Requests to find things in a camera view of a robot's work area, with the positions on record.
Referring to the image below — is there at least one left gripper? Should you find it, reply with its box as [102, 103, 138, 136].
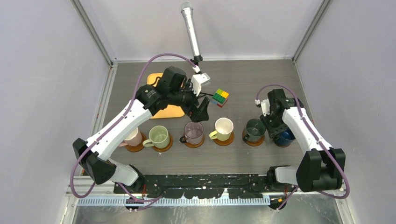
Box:
[169, 79, 209, 122]

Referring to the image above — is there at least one mauve purple cup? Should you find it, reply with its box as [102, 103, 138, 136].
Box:
[179, 122, 204, 145]

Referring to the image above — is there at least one navy blue cup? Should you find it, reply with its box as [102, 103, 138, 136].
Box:
[273, 128, 296, 147]

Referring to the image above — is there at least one dark green mug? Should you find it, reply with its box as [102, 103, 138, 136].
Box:
[242, 119, 266, 143]

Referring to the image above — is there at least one cream yellow cup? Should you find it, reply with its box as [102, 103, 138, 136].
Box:
[209, 118, 233, 141]

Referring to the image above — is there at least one brown coaster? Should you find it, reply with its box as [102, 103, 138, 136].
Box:
[242, 129, 265, 147]
[213, 132, 234, 146]
[185, 137, 205, 148]
[124, 132, 146, 152]
[152, 134, 173, 153]

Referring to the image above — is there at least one light green mug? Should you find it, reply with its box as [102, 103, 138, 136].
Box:
[142, 126, 170, 149]

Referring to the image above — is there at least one pink white cup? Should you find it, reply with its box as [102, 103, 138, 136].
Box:
[119, 128, 142, 147]

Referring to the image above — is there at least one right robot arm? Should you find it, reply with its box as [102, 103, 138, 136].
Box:
[255, 88, 346, 192]

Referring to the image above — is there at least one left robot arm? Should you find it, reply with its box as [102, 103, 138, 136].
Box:
[72, 66, 210, 193]

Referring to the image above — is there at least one colourful block cube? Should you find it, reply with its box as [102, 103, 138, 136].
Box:
[211, 89, 229, 108]

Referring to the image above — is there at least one yellow tray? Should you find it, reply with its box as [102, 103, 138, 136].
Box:
[147, 73, 184, 119]

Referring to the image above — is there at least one black microphone tripod stand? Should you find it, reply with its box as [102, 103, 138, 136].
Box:
[182, 56, 203, 99]

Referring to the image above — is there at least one silver microphone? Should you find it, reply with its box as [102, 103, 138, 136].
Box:
[181, 1, 201, 57]

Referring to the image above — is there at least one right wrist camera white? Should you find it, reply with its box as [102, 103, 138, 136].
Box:
[255, 98, 270, 117]

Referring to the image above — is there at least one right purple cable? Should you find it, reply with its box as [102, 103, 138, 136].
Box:
[255, 84, 351, 211]

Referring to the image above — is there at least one purple cable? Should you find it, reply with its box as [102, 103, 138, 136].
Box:
[255, 84, 351, 211]
[70, 53, 198, 212]

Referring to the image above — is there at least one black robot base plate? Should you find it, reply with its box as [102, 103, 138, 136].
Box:
[113, 174, 296, 199]

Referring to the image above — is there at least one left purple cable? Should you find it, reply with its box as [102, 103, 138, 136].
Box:
[70, 53, 198, 212]

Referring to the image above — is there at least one aluminium frame rail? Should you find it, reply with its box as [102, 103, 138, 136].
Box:
[65, 173, 348, 207]

